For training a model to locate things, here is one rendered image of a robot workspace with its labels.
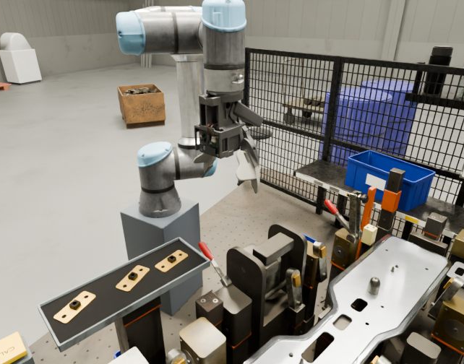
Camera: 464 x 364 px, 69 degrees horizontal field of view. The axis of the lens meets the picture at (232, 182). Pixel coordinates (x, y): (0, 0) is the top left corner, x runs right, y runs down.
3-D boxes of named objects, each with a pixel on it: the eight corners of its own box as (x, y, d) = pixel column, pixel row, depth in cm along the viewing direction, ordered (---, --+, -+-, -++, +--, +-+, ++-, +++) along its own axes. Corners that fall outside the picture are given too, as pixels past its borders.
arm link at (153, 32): (121, 6, 101) (112, -2, 59) (158, 6, 104) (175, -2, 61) (126, 48, 106) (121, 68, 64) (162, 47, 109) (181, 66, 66)
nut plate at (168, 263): (164, 273, 82) (164, 269, 82) (154, 266, 85) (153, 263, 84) (188, 256, 88) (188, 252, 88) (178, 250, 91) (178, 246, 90)
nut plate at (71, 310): (66, 324, 69) (64, 320, 68) (53, 318, 70) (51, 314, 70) (97, 296, 76) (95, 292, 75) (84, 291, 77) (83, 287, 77)
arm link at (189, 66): (173, 174, 125) (158, 8, 105) (213, 170, 128) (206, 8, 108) (176, 185, 114) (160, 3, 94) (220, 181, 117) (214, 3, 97)
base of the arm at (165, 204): (129, 210, 120) (125, 185, 116) (158, 193, 132) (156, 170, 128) (162, 222, 113) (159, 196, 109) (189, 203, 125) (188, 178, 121)
